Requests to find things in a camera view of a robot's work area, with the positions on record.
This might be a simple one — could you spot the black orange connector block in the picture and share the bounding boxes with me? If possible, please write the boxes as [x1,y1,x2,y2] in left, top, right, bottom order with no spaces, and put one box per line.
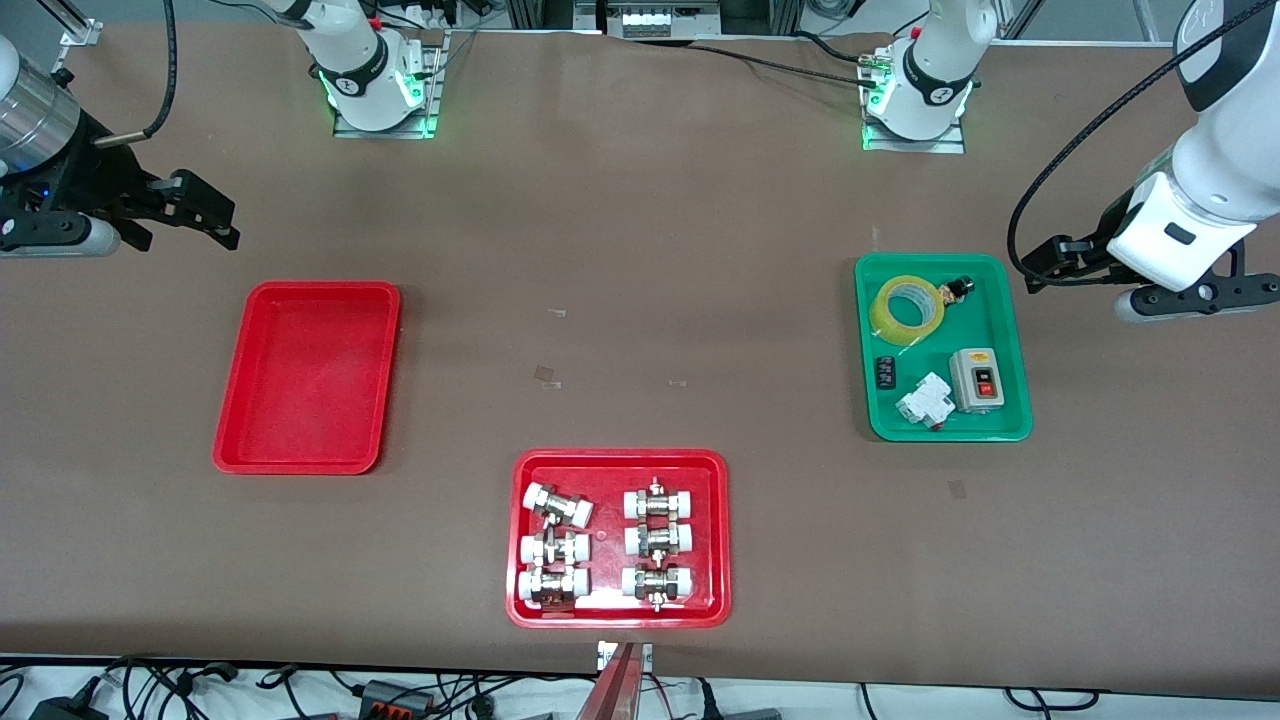
[358,680,436,717]

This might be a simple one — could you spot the empty red plastic tray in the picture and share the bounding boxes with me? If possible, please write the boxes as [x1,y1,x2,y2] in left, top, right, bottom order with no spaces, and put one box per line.
[212,281,402,475]

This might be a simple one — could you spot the aluminium frame rail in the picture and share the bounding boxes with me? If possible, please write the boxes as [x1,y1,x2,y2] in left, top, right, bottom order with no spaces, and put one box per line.
[40,0,103,47]

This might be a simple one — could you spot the black cable across table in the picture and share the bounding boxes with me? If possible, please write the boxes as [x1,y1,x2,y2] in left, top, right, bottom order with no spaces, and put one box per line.
[688,42,883,87]

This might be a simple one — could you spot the red metal bar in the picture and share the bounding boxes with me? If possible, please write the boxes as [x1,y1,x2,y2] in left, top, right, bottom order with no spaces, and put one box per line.
[575,642,641,720]

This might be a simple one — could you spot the tilted white metal pipe fitting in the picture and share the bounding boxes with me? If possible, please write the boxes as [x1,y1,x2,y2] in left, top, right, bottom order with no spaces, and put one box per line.
[523,482,595,529]

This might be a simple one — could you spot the red tray holding fittings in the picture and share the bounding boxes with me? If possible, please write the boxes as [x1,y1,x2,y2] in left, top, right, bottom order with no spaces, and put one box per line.
[505,449,732,629]

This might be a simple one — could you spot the yellow tape roll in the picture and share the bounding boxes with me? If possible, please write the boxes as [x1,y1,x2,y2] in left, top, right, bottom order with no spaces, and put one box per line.
[868,275,946,347]

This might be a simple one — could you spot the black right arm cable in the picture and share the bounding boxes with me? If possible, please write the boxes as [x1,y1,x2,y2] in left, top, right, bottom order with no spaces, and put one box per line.
[95,0,179,149]

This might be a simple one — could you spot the grey push button switch box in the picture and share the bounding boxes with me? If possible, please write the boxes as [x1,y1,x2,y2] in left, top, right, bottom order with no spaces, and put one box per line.
[948,347,1005,414]

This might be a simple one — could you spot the black power adapter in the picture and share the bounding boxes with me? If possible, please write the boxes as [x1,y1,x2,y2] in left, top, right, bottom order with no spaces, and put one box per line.
[30,695,111,720]

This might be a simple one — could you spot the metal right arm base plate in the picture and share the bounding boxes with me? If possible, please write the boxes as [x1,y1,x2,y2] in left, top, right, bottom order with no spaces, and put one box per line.
[333,28,442,140]

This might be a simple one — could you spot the white circuit breaker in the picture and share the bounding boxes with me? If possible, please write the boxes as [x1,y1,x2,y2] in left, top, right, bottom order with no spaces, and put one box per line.
[895,372,953,431]

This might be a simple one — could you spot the green plastic tray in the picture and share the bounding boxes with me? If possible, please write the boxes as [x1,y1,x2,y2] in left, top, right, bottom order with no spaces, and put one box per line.
[854,253,1034,442]

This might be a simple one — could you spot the white power strip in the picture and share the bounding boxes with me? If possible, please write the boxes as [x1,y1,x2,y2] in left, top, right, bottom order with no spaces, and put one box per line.
[620,8,701,39]

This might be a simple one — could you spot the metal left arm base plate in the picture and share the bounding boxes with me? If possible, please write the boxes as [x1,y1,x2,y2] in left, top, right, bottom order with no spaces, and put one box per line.
[862,100,967,155]

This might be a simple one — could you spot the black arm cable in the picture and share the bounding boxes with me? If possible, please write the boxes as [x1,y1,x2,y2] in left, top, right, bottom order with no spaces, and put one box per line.
[1006,0,1256,287]
[95,0,179,149]

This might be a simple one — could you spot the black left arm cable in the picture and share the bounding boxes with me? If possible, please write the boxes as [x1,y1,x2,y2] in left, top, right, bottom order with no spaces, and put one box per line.
[1006,0,1256,287]

